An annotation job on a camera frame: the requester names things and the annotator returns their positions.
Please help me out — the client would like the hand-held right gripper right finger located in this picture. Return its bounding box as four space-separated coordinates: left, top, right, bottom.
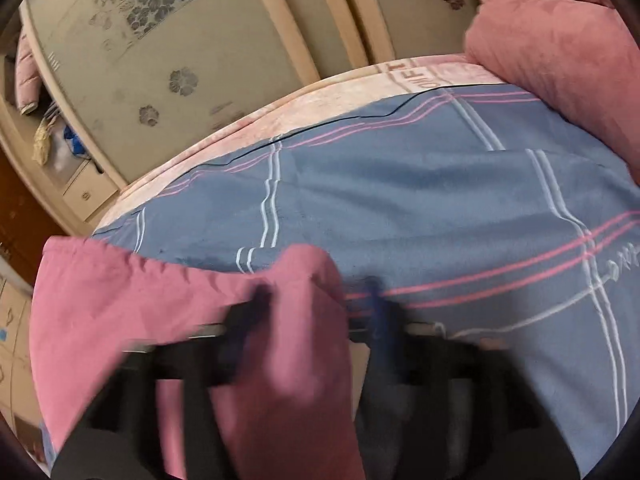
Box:
355 277 581 480

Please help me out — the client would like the blue striped bed blanket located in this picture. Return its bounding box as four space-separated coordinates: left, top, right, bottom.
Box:
92 84 640 466

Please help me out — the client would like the pink and white hooded jacket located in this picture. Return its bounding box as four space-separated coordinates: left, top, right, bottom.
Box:
29 237 366 480

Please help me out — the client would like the beige wardrobe with floral doors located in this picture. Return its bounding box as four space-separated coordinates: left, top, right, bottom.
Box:
0 0 481 236

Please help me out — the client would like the beige wardrobe drawer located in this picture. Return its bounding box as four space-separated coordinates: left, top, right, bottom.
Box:
62 162 118 221

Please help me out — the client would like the brown wooden door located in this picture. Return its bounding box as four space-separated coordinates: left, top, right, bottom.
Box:
0 150 96 281

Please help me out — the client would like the blue garment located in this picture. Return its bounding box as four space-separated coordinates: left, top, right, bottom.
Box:
64 125 90 158

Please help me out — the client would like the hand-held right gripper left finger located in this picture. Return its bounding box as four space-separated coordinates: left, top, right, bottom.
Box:
52 285 273 480

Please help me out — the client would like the clear plastic storage box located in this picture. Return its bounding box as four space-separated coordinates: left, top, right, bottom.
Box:
47 130 91 181

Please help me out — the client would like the rolled pink quilt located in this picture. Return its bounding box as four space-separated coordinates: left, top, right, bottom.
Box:
457 0 640 186

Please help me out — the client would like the pale yellow cloth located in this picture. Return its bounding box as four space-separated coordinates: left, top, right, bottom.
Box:
32 120 55 166

